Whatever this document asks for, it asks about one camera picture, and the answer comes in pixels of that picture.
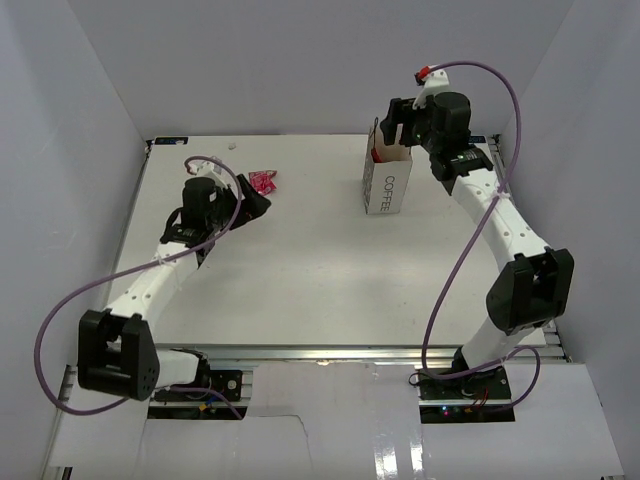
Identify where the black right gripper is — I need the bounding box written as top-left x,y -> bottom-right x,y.
381,98 -> 444,155

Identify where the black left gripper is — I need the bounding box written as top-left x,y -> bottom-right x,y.
206,174 -> 270,232

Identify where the red snack packet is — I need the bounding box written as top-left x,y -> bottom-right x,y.
249,170 -> 277,196
370,147 -> 384,163

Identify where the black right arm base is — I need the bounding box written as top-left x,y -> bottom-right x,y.
408,367 -> 515,425

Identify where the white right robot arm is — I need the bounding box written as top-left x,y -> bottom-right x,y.
381,92 -> 575,399

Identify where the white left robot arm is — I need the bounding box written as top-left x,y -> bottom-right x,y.
77,175 -> 271,401

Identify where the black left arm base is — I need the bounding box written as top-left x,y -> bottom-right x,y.
152,368 -> 243,403

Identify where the grey white coffee paper bag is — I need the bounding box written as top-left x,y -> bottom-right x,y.
362,118 -> 413,215

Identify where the blue label left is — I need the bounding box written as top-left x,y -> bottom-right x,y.
153,136 -> 189,146

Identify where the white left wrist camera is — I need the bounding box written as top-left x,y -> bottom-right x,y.
203,157 -> 228,189

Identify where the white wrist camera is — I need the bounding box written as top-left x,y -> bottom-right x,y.
203,157 -> 228,189
412,66 -> 450,110

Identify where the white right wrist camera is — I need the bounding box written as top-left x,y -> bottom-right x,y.
412,66 -> 450,110

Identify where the aluminium table edge rail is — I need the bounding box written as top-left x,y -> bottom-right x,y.
88,343 -> 566,362

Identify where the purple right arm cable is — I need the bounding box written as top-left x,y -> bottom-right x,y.
412,59 -> 542,412

